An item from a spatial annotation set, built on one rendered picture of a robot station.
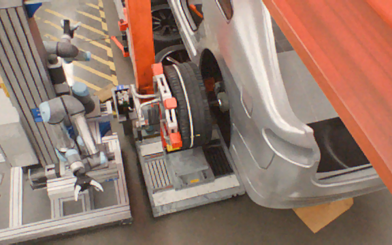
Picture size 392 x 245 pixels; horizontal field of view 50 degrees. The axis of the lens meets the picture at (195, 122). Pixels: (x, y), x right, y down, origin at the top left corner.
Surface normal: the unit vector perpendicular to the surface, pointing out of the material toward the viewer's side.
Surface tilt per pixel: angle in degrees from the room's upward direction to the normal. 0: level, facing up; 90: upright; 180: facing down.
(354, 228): 0
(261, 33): 24
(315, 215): 2
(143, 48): 90
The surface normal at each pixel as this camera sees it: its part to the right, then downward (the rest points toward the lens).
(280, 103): -0.19, -0.41
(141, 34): 0.28, 0.74
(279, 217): 0.01, -0.64
